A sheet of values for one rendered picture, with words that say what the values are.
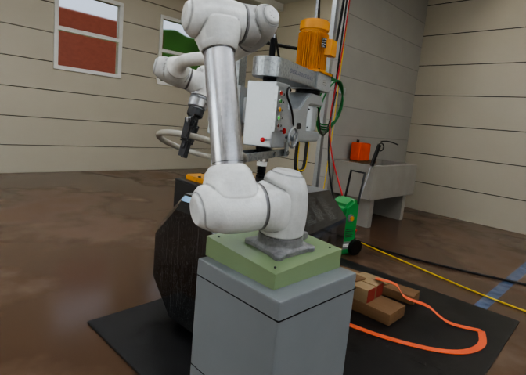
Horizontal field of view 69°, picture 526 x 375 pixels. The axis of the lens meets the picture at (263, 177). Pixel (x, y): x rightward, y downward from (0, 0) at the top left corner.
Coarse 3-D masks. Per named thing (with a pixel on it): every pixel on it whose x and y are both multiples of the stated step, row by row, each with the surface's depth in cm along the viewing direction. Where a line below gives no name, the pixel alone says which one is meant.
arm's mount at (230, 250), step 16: (208, 240) 136; (224, 240) 134; (240, 240) 135; (304, 240) 141; (320, 240) 143; (208, 256) 136; (224, 256) 130; (240, 256) 124; (256, 256) 124; (304, 256) 128; (320, 256) 129; (336, 256) 135; (240, 272) 124; (256, 272) 119; (272, 272) 114; (288, 272) 118; (304, 272) 124; (320, 272) 130; (272, 288) 114
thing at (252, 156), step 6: (246, 150) 250; (252, 150) 257; (270, 150) 257; (276, 150) 264; (282, 150) 271; (288, 150) 272; (252, 156) 236; (258, 156) 243; (264, 156) 249; (270, 156) 257; (276, 156) 265
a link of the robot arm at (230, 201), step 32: (192, 0) 119; (224, 0) 122; (192, 32) 121; (224, 32) 120; (224, 64) 120; (224, 96) 119; (224, 128) 118; (224, 160) 117; (224, 192) 112; (256, 192) 118; (224, 224) 113; (256, 224) 118
